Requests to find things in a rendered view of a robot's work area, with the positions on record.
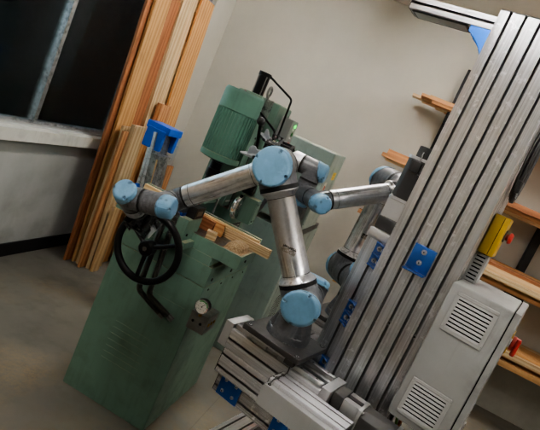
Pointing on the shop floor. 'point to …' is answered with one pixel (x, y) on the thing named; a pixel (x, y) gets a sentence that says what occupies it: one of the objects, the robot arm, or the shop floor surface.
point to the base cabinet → (144, 341)
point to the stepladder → (157, 146)
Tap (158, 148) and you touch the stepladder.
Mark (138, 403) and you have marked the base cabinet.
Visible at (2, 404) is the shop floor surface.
